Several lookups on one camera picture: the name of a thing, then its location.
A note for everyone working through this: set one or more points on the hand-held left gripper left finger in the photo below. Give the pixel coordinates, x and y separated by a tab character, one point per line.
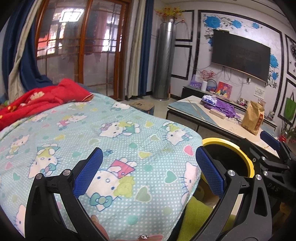
89	171

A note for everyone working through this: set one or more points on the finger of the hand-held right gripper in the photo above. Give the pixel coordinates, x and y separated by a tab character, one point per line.
269	139
259	153

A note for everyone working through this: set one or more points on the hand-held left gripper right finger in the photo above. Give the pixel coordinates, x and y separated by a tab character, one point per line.
209	171

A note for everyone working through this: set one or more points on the yellow rimmed black trash bin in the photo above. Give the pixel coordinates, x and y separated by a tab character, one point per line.
231	160

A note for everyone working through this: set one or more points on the person's left hand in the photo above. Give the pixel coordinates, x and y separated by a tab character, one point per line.
138	238

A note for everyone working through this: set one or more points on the potted green plant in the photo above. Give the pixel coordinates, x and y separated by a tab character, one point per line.
283	138

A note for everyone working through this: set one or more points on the brown paper bag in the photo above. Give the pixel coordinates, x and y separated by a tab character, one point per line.
252	118

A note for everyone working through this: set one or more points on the green tote bag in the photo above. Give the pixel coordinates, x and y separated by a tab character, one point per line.
290	107

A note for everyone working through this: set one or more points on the person's green clothing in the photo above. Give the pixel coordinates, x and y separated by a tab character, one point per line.
196	213

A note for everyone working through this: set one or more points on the purple plastic bag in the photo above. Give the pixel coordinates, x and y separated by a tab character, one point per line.
225	107

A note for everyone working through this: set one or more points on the beige power strip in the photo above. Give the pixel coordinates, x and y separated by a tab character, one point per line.
217	113

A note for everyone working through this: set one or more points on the marble top coffee table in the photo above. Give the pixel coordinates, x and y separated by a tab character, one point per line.
196	109

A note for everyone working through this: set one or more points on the cartoon cat printed blanket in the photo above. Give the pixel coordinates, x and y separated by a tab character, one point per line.
138	129

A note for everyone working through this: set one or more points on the colourful painting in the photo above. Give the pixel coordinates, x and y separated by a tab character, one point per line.
223	90

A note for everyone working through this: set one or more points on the white tissue pack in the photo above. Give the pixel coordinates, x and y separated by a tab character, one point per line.
209	99

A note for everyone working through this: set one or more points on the round blue ornament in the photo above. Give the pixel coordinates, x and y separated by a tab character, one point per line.
211	87

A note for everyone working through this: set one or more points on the red flower print blanket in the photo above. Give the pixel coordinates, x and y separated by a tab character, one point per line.
46	99

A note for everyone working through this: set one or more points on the small printed stool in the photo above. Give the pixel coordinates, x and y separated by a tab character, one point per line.
142	106

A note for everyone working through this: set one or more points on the white vase with red blossoms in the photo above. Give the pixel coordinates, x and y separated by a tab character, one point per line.
204	86

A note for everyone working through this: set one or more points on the purple gift box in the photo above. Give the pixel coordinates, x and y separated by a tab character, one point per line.
195	82

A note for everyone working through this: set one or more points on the wooden glass sliding door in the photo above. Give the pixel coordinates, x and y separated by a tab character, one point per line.
99	58

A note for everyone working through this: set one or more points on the silver tower air conditioner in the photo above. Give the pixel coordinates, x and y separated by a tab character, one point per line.
164	64

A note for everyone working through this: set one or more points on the beige curtain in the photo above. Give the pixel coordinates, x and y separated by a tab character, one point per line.
135	58
23	53

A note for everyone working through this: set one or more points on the blue curtain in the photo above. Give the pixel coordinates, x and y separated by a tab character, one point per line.
13	34
146	58

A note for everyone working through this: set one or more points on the yellow artificial flowers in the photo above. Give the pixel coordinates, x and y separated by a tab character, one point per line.
170	11

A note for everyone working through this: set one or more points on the white wall notice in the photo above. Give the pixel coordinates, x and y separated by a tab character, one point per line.
259	92

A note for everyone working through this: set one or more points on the white wall plug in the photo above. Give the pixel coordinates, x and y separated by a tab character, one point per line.
249	80

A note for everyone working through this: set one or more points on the black wall television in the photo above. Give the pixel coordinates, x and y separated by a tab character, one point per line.
240	54

